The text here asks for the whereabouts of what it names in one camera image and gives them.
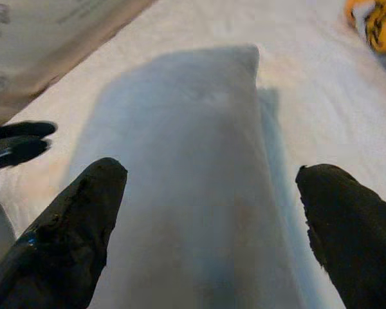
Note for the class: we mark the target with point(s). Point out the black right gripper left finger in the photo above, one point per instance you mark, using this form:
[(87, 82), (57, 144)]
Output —
[(61, 244)]

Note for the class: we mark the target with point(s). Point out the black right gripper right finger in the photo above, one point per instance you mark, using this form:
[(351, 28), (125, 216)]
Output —
[(357, 244)]

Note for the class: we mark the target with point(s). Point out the patterned beige headboard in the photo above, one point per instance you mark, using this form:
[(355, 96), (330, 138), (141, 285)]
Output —
[(35, 38)]

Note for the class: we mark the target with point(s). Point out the grey pillow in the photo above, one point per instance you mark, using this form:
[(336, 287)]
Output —
[(186, 145)]

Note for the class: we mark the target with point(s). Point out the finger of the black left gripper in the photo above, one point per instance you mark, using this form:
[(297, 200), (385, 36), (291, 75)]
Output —
[(16, 154), (22, 129)]

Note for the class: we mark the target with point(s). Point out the white quilted mattress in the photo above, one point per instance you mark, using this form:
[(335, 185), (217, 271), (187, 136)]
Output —
[(308, 80)]

